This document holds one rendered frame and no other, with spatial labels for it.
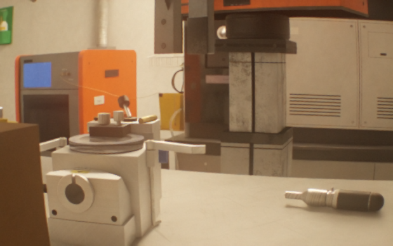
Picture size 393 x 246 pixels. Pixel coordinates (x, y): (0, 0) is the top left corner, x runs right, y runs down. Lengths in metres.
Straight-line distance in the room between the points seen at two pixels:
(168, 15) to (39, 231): 0.31
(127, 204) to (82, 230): 0.06
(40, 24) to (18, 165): 3.97
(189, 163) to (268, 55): 1.18
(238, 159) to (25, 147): 0.93
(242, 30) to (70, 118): 0.93
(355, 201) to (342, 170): 1.44
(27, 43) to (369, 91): 3.02
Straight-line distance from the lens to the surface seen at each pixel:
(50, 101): 1.89
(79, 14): 3.92
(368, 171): 2.05
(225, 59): 2.17
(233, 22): 1.10
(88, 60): 1.81
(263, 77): 1.09
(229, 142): 1.11
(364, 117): 2.08
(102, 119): 0.58
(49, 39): 4.09
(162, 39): 0.48
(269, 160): 1.10
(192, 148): 0.51
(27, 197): 0.21
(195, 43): 0.53
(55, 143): 0.57
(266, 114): 1.10
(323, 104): 2.09
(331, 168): 2.06
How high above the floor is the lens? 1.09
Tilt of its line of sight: 7 degrees down
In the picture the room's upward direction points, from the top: straight up
